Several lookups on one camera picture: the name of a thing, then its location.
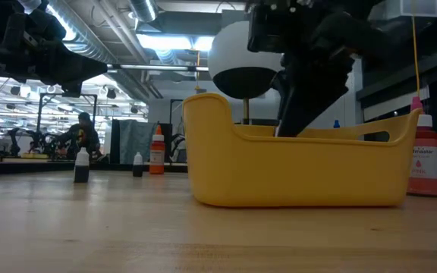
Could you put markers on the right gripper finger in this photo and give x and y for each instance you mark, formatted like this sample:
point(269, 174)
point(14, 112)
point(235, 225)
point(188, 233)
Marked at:
point(292, 102)
point(317, 102)

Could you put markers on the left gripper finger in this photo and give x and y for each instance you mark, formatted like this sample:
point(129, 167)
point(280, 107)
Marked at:
point(74, 65)
point(70, 78)

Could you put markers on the yellow plastic basket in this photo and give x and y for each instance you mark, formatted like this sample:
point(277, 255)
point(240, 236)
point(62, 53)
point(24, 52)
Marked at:
point(298, 174)

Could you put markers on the large orange dye bottle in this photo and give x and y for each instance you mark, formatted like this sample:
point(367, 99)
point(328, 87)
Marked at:
point(157, 155)

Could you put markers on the black background robot arm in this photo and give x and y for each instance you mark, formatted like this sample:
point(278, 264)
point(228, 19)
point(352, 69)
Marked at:
point(14, 142)

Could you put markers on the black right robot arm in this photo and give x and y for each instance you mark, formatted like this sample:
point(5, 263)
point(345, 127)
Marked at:
point(362, 30)

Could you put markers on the person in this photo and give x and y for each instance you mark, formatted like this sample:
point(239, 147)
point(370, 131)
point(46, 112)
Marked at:
point(83, 132)

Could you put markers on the white globe lamp black base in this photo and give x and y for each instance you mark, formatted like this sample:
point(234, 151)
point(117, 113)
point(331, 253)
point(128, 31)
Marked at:
point(233, 49)

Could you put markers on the ceiling light tube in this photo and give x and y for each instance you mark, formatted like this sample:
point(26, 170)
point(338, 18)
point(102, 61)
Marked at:
point(158, 67)

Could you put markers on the grey fabric partition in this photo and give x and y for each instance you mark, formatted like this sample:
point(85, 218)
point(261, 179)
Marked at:
point(133, 140)

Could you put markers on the background work table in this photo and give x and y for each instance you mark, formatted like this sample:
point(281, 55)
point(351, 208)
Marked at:
point(25, 167)

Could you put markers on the white ceiling box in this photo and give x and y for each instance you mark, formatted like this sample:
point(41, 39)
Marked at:
point(419, 7)

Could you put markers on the large pink dye bottle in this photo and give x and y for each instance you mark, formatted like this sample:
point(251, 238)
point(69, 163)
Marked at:
point(427, 167)

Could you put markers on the black metal frame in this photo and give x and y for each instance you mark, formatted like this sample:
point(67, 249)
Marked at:
point(66, 95)
point(171, 113)

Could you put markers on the small silver ceiling duct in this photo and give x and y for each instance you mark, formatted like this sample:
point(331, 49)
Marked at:
point(142, 9)

